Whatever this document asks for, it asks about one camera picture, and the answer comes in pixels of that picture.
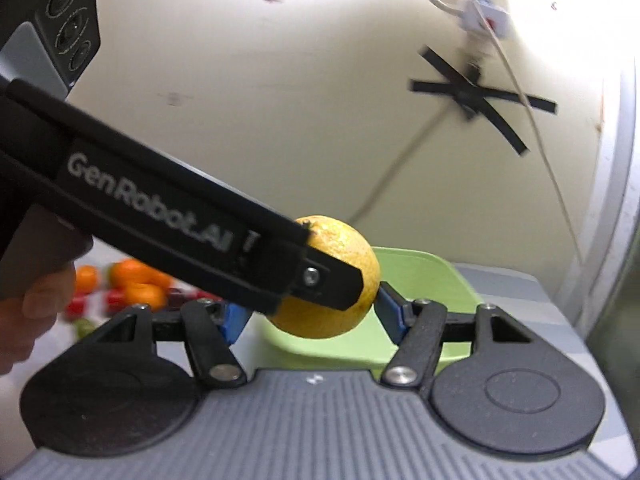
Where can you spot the person's left hand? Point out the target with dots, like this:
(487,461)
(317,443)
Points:
(26,318)

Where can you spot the green lime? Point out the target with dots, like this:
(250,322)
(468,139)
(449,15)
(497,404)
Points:
(83,327)

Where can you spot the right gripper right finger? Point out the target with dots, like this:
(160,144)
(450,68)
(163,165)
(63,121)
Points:
(493,383)

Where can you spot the striped grey table cloth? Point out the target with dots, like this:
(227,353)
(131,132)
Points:
(311,424)

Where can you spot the light green plastic tray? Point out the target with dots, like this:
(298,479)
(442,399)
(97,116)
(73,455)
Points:
(412,275)

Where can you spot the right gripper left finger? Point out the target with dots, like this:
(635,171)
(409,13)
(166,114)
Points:
(135,380)

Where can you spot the red tomato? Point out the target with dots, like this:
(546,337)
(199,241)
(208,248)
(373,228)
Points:
(115,301)

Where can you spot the black tape cross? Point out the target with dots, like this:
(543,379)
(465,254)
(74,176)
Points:
(467,92)

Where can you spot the orange mandarin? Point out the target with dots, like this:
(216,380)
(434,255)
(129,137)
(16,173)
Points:
(142,293)

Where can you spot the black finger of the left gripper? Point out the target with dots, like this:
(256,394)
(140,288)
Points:
(327,281)

